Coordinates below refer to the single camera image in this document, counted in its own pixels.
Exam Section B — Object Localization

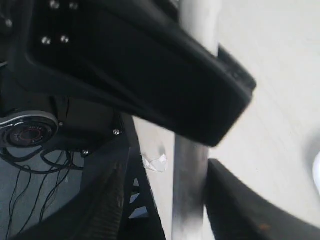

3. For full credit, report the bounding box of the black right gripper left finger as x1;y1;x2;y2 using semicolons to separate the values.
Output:
24;0;256;147

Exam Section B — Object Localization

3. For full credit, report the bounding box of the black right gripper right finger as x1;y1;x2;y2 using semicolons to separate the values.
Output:
205;159;320;240

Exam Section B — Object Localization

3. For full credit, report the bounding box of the pale wooden drumstick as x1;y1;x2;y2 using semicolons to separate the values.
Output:
172;0;221;240

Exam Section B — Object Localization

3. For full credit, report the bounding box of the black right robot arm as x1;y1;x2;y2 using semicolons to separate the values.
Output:
0;0;320;240

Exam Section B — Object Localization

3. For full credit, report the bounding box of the white tape scrap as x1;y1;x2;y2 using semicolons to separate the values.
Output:
141;154;168;173

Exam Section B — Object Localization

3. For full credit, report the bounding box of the white rectangular plastic tray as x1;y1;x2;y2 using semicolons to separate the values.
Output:
312;153;320;194

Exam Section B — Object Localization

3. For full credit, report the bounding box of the black cable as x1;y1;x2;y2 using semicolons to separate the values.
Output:
0;143;85;240

